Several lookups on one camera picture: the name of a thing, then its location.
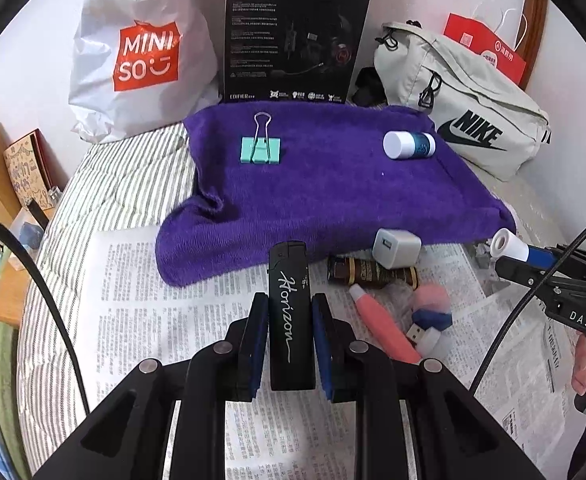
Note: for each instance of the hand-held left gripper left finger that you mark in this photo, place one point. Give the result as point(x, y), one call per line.
point(253, 345)

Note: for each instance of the grey sling bag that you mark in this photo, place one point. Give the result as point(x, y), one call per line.
point(468, 95)

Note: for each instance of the white usb charger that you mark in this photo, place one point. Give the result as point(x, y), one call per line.
point(398, 248)

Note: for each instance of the white plastic shopping bag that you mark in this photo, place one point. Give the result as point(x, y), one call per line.
point(138, 25)

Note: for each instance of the wooden door frame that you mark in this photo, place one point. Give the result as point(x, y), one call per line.
point(535, 30)

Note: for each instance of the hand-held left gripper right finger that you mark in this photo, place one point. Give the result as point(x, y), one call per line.
point(323, 345)

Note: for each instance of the black lighter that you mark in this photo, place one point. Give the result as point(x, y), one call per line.
point(290, 320)

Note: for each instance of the wooden bedside table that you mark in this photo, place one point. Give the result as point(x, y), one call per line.
point(10, 300)

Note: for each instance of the striped bed sheet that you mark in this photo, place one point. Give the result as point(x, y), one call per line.
point(113, 185)

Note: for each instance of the pink and blue eraser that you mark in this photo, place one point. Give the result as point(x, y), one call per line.
point(433, 310)

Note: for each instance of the dark Grand Reserve tube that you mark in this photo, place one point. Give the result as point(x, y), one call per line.
point(373, 272)

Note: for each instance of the red paper bag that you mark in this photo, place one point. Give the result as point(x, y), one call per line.
point(483, 42)

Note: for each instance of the purple towel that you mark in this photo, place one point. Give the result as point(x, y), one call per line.
point(323, 195)

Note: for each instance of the white usb flash drive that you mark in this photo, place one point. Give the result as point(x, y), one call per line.
point(430, 342)

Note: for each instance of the teal binder clip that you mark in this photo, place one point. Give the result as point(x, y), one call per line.
point(260, 150)

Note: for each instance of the black headphone box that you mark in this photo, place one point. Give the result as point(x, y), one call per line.
point(283, 35)

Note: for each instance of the small white cylinder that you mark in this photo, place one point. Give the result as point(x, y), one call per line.
point(510, 247)

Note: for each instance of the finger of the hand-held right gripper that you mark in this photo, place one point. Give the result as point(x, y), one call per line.
point(575, 254)
point(533, 272)

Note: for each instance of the newspaper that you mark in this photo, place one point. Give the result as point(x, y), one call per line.
point(163, 310)

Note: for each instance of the white-capped blue bottle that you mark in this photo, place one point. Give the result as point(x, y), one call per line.
point(408, 145)

